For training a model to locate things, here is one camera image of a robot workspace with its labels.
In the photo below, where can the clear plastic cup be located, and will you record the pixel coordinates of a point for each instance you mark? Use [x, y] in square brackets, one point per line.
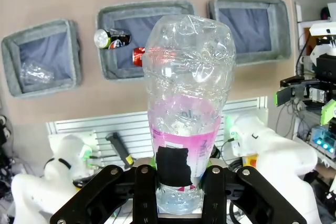
[36, 73]

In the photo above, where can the red yellow emergency stop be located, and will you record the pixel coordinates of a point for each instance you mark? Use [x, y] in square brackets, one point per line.
[250, 161]

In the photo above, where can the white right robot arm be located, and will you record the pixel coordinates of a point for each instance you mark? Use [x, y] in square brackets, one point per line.
[275, 150]

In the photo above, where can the grey fabric basket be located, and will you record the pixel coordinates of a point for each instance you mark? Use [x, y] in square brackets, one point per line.
[110, 69]
[278, 24]
[10, 58]

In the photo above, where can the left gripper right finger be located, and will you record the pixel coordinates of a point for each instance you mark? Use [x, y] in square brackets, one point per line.
[244, 197]

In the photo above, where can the clear bottle pink label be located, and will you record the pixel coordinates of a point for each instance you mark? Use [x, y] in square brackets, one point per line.
[189, 77]

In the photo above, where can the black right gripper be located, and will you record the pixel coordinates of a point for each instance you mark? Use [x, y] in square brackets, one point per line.
[326, 66]

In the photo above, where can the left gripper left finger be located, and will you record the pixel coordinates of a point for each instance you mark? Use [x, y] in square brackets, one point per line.
[105, 197]

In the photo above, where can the dark blue soda can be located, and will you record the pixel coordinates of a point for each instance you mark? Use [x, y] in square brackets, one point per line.
[115, 39]

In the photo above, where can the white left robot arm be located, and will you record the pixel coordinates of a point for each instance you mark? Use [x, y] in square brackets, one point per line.
[34, 190]

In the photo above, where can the electronics box blue lights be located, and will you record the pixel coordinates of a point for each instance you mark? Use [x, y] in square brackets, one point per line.
[323, 137]

